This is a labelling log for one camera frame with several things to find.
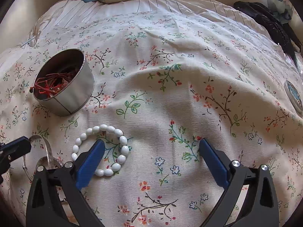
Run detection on white oval bead bracelet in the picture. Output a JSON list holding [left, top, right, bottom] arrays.
[[71, 123, 130, 177]]

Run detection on red cord bracelets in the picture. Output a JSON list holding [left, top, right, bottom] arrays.
[[29, 64, 82, 99]]

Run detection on floral white bed sheet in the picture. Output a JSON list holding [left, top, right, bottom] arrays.
[[1, 10, 302, 226]]

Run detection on round silver metal tin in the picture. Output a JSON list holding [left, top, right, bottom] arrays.
[[30, 48, 94, 116]]

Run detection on round tin lid blue picture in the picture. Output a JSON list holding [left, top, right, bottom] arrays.
[[284, 80, 303, 114]]

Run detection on black jacket on bed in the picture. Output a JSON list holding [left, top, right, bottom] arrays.
[[234, 1, 300, 64]]

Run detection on white striped duvet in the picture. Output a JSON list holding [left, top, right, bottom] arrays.
[[29, 0, 269, 40]]

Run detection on pink blue curtain right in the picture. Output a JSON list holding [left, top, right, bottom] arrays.
[[267, 0, 294, 24]]

